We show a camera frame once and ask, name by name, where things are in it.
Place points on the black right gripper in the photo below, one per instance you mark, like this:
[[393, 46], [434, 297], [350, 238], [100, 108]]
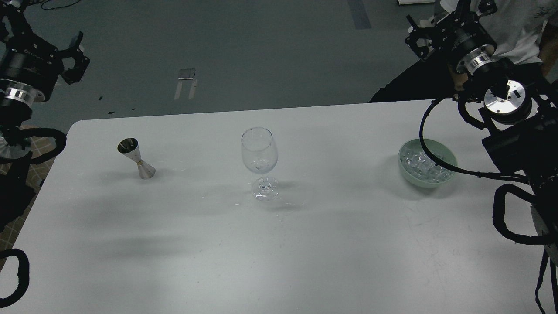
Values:
[[460, 38]]

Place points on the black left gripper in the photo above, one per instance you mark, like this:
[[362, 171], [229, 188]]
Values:
[[31, 60]]

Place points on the steel double jigger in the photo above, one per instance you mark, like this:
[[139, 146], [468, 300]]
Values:
[[130, 148]]

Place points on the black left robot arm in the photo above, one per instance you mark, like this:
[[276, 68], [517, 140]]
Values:
[[16, 102]]

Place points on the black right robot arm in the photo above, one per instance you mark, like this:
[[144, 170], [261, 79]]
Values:
[[521, 119]]

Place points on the ice cubes in bowl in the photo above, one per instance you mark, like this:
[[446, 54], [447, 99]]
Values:
[[417, 165]]

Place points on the clear wine glass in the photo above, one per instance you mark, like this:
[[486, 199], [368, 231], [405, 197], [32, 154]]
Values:
[[260, 156]]

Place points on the person in white shirt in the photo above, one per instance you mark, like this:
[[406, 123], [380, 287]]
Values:
[[525, 32]]

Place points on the checkered brown cushion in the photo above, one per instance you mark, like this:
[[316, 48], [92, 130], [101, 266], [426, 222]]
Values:
[[36, 175]]

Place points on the metal floor plate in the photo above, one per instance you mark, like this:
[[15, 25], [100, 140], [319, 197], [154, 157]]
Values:
[[187, 74]]

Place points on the green bowl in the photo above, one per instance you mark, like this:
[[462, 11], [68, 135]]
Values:
[[440, 151]]

